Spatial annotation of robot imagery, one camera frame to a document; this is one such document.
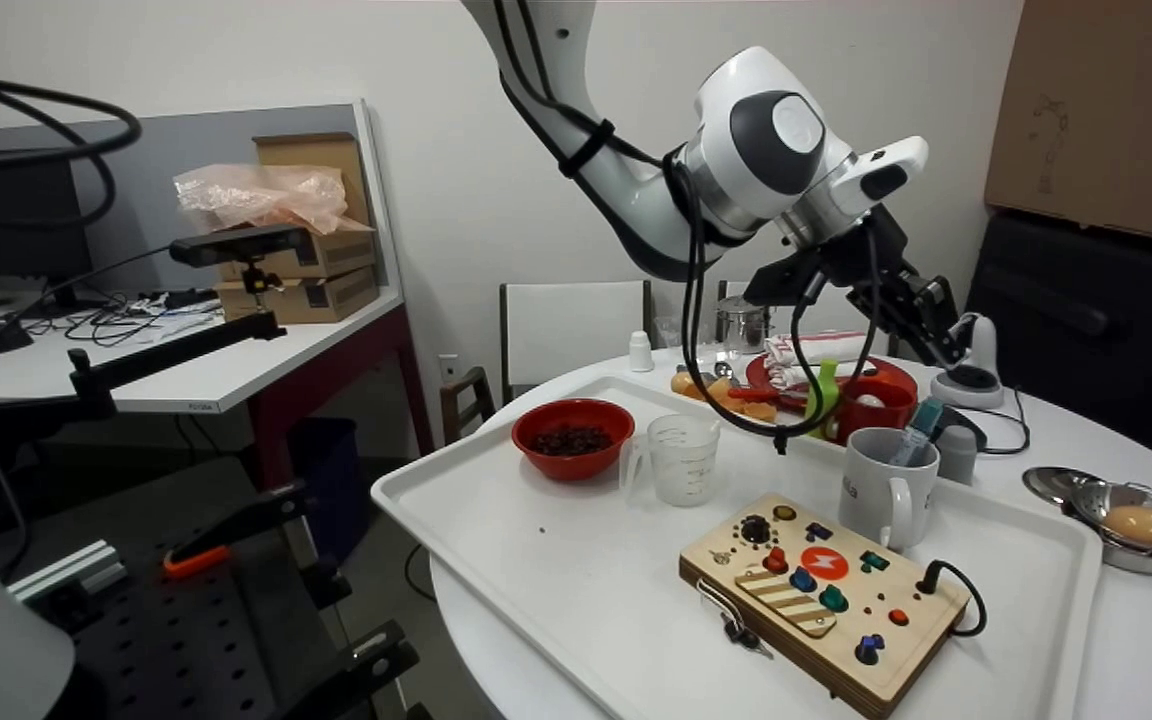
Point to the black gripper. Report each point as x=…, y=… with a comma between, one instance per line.
x=896, y=267

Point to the green marker pen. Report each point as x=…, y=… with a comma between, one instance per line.
x=928, y=421

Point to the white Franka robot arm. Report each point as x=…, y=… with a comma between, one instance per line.
x=763, y=135

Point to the red cup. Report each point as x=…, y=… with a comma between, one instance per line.
x=885, y=395

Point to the white mug cup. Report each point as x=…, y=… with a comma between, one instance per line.
x=879, y=493

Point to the clear plastic measuring cup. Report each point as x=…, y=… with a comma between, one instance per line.
x=682, y=467

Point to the white plastic tray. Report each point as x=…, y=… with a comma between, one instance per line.
x=578, y=573

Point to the white tabletop gadget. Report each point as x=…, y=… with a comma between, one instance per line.
x=968, y=382

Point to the small grey can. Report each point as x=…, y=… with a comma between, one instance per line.
x=959, y=453

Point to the white red printed cloth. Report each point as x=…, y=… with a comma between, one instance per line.
x=781, y=363

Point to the black cabinet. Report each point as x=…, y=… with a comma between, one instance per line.
x=1108, y=347

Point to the metal bowl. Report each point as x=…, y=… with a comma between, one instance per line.
x=1070, y=499

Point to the orange croissant toy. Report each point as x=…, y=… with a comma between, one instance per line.
x=742, y=402

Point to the tan bread toy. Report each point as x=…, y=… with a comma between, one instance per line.
x=687, y=386

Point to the large cardboard box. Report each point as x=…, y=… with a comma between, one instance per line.
x=1097, y=107

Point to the brown egg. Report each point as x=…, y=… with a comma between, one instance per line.
x=1146, y=524

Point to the white chair back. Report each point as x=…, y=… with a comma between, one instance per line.
x=570, y=335

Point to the dark coffee beans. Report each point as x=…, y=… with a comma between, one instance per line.
x=572, y=437

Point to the red bowl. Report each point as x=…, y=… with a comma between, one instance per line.
x=538, y=460

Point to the small brown step stool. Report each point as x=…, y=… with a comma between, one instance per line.
x=465, y=402

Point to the stacked cardboard boxes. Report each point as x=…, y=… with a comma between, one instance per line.
x=338, y=272

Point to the dark blue bin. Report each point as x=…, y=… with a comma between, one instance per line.
x=329, y=487

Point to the pink plastic bag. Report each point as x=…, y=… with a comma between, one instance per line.
x=262, y=197

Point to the white desk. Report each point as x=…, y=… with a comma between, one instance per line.
x=202, y=374

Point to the orange black clamp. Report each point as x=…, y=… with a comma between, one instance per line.
x=223, y=540

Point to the grey desk partition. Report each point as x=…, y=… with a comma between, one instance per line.
x=137, y=175

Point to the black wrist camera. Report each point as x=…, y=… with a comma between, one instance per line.
x=781, y=276

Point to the wooden switch busy board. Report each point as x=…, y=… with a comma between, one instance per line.
x=823, y=626

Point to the black stereo camera bar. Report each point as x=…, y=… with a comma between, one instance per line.
x=243, y=247

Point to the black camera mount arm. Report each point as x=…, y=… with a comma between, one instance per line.
x=178, y=352

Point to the black metal mounting frame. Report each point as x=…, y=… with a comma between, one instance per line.
x=137, y=643

